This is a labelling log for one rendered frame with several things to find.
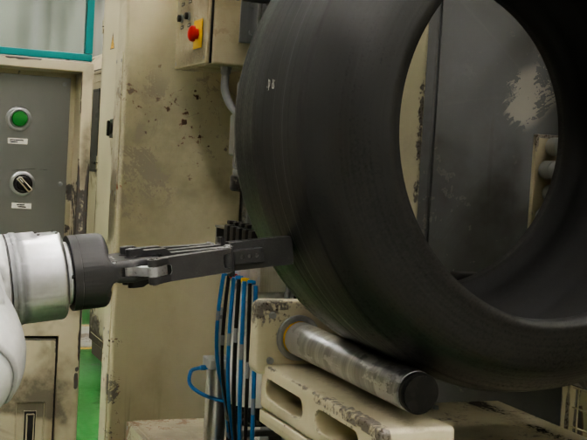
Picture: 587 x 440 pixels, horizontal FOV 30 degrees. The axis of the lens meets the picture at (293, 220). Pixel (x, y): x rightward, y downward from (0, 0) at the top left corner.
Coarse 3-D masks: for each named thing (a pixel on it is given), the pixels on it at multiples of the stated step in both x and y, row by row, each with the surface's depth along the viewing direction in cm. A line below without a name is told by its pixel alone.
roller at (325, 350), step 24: (288, 336) 143; (312, 336) 137; (336, 336) 134; (312, 360) 136; (336, 360) 128; (360, 360) 123; (384, 360) 120; (360, 384) 123; (384, 384) 116; (408, 384) 113; (432, 384) 114; (408, 408) 113
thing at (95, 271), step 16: (64, 240) 109; (80, 240) 107; (96, 240) 107; (80, 256) 106; (96, 256) 106; (112, 256) 111; (144, 256) 110; (160, 256) 110; (80, 272) 105; (96, 272) 106; (112, 272) 106; (80, 288) 105; (96, 288) 106; (80, 304) 107; (96, 304) 107
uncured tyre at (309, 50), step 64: (320, 0) 110; (384, 0) 106; (512, 0) 143; (576, 0) 144; (256, 64) 121; (320, 64) 107; (384, 64) 106; (576, 64) 147; (256, 128) 119; (320, 128) 107; (384, 128) 106; (576, 128) 148; (256, 192) 122; (320, 192) 108; (384, 192) 107; (576, 192) 148; (320, 256) 111; (384, 256) 108; (512, 256) 146; (576, 256) 147; (320, 320) 131; (384, 320) 112; (448, 320) 111; (512, 320) 113; (576, 320) 116; (512, 384) 118
